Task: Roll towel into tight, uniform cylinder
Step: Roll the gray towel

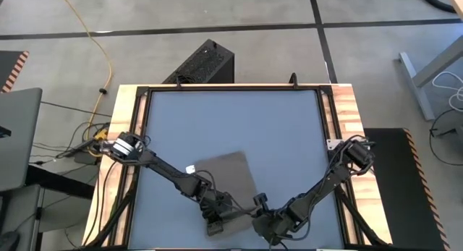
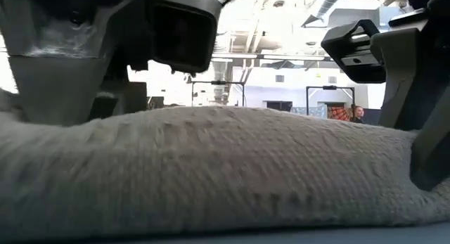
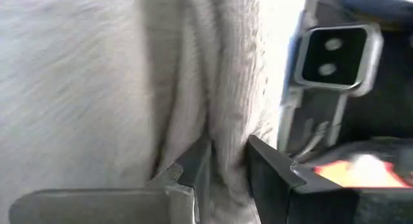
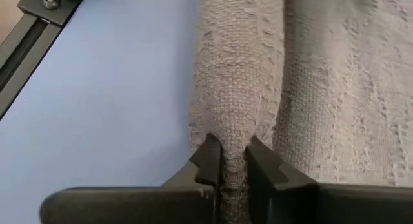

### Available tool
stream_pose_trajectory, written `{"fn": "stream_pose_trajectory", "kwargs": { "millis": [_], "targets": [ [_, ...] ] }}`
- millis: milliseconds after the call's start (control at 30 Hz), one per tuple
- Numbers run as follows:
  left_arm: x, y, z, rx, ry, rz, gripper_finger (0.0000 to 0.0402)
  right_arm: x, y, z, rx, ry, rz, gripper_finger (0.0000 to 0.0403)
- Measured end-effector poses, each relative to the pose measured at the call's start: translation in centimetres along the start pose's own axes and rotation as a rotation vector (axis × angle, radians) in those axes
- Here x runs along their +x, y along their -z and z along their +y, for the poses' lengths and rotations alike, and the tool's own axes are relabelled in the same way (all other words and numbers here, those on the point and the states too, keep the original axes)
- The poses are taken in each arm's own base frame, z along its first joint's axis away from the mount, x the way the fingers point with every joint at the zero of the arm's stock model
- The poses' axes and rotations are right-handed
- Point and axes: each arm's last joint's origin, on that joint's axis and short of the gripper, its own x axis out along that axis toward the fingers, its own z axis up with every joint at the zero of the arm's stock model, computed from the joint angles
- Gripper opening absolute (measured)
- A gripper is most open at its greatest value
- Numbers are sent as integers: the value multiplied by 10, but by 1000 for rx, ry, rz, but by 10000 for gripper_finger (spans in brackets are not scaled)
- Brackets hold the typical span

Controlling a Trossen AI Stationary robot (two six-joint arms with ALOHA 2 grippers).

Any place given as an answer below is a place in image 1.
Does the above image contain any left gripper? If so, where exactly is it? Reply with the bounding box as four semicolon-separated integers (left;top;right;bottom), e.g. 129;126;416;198
200;192;236;237

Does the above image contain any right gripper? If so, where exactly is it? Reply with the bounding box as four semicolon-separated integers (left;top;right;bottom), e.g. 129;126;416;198
251;209;301;247

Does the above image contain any grey-beige terry towel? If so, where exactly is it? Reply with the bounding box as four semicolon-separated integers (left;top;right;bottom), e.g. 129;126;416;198
184;150;262;240

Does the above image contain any black rig brace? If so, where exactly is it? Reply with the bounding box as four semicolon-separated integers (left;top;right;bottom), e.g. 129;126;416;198
338;191;383;247
85;185;137;249

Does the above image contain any black mat with striped edge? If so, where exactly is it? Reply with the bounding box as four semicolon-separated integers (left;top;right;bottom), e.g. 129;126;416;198
363;127;451;251
0;50;30;94

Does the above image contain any wooden butcher-block table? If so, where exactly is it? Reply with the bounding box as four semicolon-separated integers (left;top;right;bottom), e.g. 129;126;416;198
82;82;394;250

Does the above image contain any black power strip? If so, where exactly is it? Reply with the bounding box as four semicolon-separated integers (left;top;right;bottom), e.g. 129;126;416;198
56;137;119;160

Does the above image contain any black computer tower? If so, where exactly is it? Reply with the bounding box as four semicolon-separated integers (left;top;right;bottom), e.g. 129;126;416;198
161;38;236;85

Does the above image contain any grey side table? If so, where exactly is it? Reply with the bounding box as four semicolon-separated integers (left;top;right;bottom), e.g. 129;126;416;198
0;155;98;251

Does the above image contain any grey metal desk leg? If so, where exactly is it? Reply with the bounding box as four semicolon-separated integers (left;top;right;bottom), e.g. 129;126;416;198
399;35;463;122

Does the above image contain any grey laptop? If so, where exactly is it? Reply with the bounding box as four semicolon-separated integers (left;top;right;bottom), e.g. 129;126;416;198
0;87;43;192

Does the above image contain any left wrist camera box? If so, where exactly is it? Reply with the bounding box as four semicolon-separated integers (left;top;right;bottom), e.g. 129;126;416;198
205;221;224;237

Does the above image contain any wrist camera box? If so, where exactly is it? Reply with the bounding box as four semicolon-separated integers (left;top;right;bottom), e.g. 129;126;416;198
205;221;224;237
252;193;269;210

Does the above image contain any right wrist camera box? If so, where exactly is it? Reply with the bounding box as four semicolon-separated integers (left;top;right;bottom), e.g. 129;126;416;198
252;193;269;210

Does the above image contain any silver metal bracket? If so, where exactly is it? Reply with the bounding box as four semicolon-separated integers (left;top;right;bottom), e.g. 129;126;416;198
326;137;344;151

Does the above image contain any black table frame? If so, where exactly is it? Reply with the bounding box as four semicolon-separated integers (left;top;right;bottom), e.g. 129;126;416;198
128;85;344;251

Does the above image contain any yellow power cable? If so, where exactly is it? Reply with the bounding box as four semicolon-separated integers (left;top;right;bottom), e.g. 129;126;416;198
59;0;114;160

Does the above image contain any black floor cable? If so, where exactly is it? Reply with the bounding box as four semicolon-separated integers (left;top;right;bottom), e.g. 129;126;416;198
429;109;463;168

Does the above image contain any white cable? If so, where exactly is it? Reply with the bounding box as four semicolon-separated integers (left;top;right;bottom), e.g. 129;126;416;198
432;70;463;113

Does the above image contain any black hose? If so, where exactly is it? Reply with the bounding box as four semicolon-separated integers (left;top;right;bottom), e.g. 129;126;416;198
419;0;459;14

